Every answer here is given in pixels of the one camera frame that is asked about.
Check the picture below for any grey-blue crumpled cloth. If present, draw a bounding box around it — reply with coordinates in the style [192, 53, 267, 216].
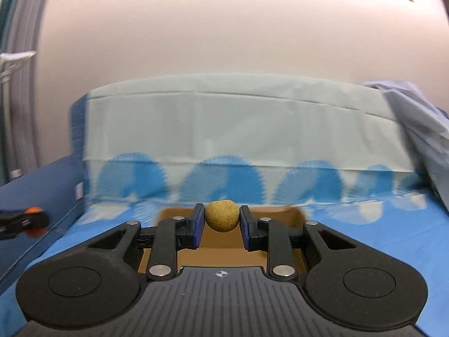
[361, 80, 449, 215]

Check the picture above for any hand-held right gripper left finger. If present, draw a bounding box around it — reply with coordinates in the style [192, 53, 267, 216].
[86, 203, 206, 281]

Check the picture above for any white object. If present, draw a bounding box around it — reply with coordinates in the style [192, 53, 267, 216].
[0, 51, 38, 78]

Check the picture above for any blue fan-print cloth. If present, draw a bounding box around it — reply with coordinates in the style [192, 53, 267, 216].
[0, 73, 449, 337]

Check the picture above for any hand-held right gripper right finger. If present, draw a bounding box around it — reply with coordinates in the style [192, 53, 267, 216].
[239, 204, 356, 281]

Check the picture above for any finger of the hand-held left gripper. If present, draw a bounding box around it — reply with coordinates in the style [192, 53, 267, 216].
[0, 208, 50, 242]

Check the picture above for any tan round fruit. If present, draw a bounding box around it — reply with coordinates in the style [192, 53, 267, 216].
[205, 199, 241, 234]

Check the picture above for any brown cardboard box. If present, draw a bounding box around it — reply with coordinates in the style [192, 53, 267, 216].
[135, 206, 311, 275]

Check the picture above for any small orange kumquat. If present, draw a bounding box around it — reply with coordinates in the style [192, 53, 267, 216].
[27, 206, 48, 237]

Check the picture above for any grey curtain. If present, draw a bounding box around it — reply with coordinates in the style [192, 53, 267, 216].
[0, 0, 53, 186]

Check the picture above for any blue sofa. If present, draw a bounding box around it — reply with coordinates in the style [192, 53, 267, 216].
[0, 96, 92, 281]

